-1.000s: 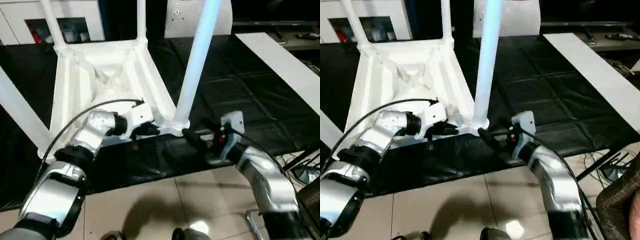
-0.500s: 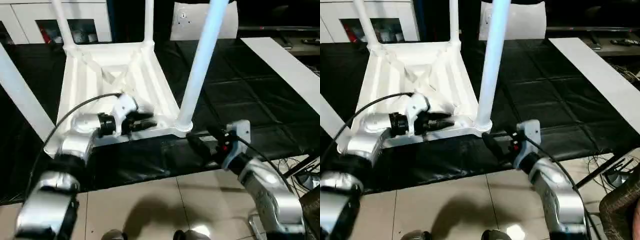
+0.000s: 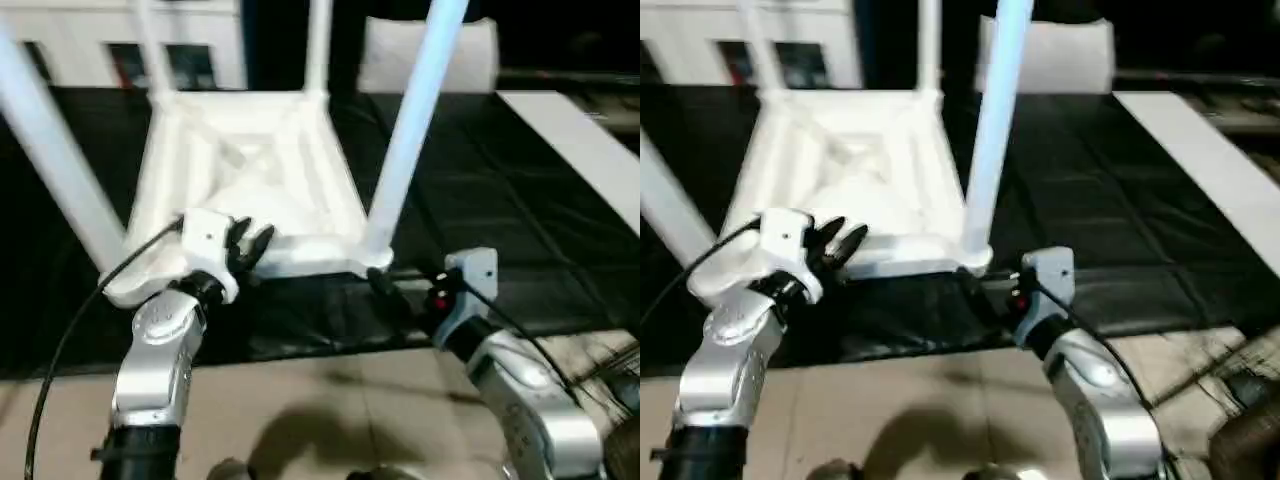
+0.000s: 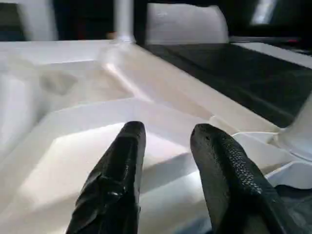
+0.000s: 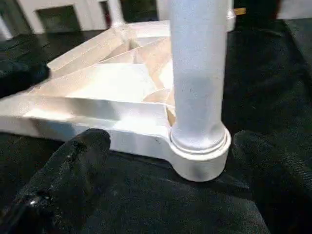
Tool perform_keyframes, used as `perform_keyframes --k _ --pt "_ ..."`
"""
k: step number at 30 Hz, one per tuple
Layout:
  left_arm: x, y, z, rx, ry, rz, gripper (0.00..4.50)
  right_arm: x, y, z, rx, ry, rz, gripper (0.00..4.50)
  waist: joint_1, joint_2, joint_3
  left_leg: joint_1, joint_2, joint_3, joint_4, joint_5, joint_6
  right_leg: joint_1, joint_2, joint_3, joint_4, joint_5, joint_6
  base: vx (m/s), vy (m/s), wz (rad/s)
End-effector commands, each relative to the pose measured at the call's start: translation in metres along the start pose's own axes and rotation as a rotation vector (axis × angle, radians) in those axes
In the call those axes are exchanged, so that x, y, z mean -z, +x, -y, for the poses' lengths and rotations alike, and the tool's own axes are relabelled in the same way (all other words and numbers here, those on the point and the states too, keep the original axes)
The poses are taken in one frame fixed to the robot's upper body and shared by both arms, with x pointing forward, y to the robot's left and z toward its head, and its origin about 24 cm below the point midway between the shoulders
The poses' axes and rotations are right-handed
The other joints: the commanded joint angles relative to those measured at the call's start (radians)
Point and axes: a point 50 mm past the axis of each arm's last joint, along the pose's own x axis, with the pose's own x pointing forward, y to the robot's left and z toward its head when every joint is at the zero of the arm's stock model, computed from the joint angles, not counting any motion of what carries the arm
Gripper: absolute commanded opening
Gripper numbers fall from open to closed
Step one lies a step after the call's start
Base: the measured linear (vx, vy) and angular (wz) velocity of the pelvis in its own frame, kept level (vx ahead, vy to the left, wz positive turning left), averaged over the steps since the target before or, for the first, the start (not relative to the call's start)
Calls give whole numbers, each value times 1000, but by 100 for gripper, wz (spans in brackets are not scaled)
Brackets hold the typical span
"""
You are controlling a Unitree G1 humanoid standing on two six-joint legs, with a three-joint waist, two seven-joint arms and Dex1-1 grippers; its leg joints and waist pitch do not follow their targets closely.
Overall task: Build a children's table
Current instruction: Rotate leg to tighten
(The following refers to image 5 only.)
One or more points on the white plastic table top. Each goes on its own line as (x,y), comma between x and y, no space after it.
(97,80)

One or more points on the white curved plastic panel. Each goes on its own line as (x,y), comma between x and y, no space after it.
(295,8)

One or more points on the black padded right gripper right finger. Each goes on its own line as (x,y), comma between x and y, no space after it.
(280,190)

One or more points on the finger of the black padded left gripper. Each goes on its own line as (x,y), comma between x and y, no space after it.
(22,78)

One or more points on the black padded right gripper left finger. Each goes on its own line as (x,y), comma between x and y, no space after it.
(53,190)

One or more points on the white glass-door cabinet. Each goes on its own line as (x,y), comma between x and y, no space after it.
(89,14)

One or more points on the black padded mat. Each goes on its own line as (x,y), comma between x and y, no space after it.
(268,85)

